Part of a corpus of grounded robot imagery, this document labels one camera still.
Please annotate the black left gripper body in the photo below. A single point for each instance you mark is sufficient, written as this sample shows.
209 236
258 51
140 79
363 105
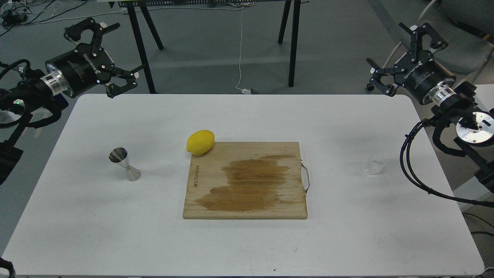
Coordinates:
81 69

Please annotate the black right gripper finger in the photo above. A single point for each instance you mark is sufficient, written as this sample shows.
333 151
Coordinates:
415 45
378 73

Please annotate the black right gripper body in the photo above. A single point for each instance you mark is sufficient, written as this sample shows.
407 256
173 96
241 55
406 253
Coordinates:
424 78

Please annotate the steel jigger measuring cup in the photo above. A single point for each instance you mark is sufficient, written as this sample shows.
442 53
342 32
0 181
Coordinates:
120 156

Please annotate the clear glass cup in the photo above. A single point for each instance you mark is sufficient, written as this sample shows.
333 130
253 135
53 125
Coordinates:
375 163

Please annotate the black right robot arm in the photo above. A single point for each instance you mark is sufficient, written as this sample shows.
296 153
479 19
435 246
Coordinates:
459 124

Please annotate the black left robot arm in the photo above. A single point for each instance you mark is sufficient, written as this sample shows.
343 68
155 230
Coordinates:
40 97

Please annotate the grey office chair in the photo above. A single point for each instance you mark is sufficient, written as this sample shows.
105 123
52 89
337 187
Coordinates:
466 25

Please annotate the yellow lemon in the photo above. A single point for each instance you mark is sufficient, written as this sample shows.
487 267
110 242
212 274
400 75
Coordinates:
200 142

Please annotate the wooden cutting board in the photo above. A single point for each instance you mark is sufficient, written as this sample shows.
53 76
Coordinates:
247 181

